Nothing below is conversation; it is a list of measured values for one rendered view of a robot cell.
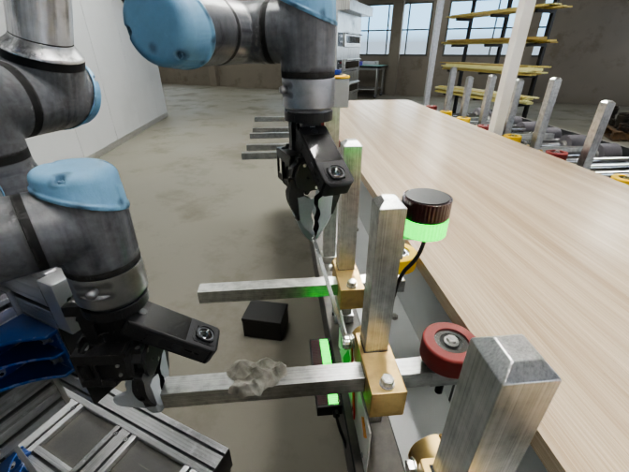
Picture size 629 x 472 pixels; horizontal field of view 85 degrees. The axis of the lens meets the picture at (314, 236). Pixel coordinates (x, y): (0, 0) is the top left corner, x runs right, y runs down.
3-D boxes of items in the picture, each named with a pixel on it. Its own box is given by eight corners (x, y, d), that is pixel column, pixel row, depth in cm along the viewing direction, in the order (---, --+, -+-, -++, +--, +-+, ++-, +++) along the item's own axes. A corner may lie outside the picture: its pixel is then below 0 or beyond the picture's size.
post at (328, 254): (322, 263, 104) (324, 107, 83) (320, 255, 108) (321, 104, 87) (336, 263, 105) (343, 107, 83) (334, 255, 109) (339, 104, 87)
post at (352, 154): (335, 338, 84) (343, 141, 61) (333, 328, 88) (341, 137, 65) (349, 337, 85) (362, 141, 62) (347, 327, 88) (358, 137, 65)
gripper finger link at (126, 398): (127, 411, 50) (110, 367, 45) (169, 408, 50) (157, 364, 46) (118, 432, 47) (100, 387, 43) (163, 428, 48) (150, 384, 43)
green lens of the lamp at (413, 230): (406, 243, 42) (409, 227, 41) (392, 221, 47) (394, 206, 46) (454, 240, 42) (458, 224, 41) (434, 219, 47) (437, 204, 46)
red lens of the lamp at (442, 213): (409, 224, 41) (412, 207, 39) (394, 204, 46) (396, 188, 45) (458, 222, 41) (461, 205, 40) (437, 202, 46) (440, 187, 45)
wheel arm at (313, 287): (199, 307, 71) (196, 291, 69) (202, 297, 74) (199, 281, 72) (403, 295, 75) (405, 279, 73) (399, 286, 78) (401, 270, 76)
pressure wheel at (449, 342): (423, 417, 51) (436, 361, 45) (405, 372, 58) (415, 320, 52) (475, 412, 51) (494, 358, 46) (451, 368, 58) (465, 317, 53)
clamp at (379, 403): (368, 418, 48) (371, 394, 46) (350, 346, 60) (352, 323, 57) (407, 415, 48) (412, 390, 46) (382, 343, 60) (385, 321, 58)
